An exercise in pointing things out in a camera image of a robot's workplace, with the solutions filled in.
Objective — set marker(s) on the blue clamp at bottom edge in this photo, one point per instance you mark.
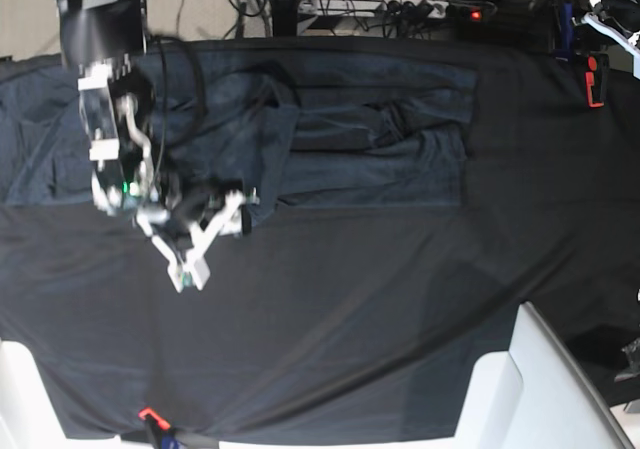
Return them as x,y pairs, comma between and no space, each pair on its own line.
159,432

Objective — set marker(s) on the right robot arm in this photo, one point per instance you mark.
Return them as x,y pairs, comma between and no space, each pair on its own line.
131,174

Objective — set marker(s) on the red and black clamp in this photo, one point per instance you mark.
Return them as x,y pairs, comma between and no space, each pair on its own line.
596,77

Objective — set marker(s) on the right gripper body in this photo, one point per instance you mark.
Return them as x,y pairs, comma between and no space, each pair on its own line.
195,209

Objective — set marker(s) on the black table cloth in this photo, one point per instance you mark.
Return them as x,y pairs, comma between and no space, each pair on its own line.
276,346

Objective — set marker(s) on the white power strip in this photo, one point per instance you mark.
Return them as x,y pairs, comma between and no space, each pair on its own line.
370,8

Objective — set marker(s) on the dark grey T-shirt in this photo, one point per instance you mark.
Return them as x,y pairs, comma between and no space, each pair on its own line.
301,129

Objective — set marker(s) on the black monitor stand pole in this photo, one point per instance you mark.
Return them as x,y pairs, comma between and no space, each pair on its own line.
284,15

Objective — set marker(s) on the white chair left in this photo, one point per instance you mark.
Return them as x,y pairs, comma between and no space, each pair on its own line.
28,419

